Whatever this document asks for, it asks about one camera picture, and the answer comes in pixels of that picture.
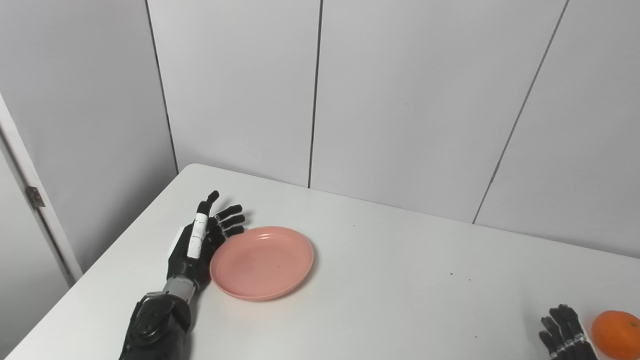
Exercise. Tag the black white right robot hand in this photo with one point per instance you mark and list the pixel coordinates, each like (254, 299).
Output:
(565, 340)

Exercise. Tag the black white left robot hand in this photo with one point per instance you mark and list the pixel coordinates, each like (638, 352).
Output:
(190, 267)

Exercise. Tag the orange fruit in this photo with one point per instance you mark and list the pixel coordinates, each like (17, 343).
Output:
(617, 334)

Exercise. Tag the pink round plate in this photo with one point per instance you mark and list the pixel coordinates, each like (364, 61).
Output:
(262, 262)

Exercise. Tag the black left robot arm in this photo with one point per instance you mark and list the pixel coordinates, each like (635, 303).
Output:
(155, 325)

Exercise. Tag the metal door hinge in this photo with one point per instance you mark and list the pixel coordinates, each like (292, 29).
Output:
(35, 197)

